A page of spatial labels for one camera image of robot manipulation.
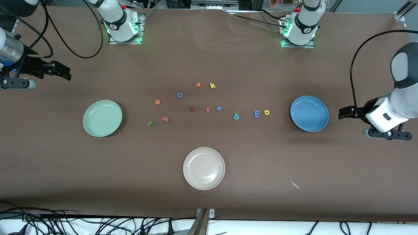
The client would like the aluminium corner bracket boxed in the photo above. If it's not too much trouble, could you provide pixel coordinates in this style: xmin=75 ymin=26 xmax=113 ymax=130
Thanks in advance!
xmin=394 ymin=0 xmax=418 ymax=23

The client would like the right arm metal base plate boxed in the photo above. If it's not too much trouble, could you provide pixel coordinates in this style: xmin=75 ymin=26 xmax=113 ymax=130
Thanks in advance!
xmin=108 ymin=13 xmax=145 ymax=45

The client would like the black equipment box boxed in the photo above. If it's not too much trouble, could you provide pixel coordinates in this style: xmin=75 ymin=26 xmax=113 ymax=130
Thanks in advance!
xmin=165 ymin=0 xmax=191 ymax=9

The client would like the long black left arm cable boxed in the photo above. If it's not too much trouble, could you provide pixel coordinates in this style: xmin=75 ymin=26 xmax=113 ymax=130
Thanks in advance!
xmin=350 ymin=29 xmax=418 ymax=110

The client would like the grey metal edge bracket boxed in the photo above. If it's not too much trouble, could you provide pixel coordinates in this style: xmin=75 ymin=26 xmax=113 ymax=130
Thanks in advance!
xmin=196 ymin=208 xmax=215 ymax=219

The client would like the long black right arm cable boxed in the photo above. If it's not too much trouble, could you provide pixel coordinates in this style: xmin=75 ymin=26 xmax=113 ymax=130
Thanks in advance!
xmin=41 ymin=0 xmax=104 ymax=59

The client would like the beige plate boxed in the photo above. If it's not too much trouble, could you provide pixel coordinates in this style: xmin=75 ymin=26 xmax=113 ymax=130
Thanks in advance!
xmin=183 ymin=147 xmax=226 ymax=191

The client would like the aluminium extrusion rail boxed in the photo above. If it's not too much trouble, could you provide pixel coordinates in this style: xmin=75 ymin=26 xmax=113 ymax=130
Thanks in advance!
xmin=190 ymin=0 xmax=239 ymax=10

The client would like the black cable connector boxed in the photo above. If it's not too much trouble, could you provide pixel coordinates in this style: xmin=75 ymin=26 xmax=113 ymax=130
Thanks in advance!
xmin=7 ymin=225 xmax=30 ymax=235

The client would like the blue plate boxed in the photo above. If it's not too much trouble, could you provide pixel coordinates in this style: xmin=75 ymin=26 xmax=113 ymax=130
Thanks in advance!
xmin=290 ymin=95 xmax=330 ymax=133

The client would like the long black arm cable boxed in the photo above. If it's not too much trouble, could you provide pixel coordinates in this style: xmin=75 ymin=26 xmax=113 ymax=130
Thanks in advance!
xmin=41 ymin=0 xmax=104 ymax=59
xmin=350 ymin=29 xmax=418 ymax=110

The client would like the short black right arm cable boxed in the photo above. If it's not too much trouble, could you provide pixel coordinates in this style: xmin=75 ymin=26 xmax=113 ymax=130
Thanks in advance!
xmin=0 ymin=7 xmax=54 ymax=58

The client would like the black table cable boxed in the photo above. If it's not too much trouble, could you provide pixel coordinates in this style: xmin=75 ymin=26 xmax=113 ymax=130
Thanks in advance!
xmin=229 ymin=13 xmax=288 ymax=28
xmin=258 ymin=8 xmax=285 ymax=21

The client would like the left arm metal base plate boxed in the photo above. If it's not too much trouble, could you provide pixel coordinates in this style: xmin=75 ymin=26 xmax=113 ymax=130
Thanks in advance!
xmin=281 ymin=18 xmax=316 ymax=49

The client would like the dark diagonal metal bar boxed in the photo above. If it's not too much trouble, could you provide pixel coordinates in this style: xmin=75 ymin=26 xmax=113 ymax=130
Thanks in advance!
xmin=187 ymin=209 xmax=209 ymax=235

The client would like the light green plate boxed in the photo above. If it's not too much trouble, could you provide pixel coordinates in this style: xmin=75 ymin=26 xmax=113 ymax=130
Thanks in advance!
xmin=83 ymin=100 xmax=123 ymax=137

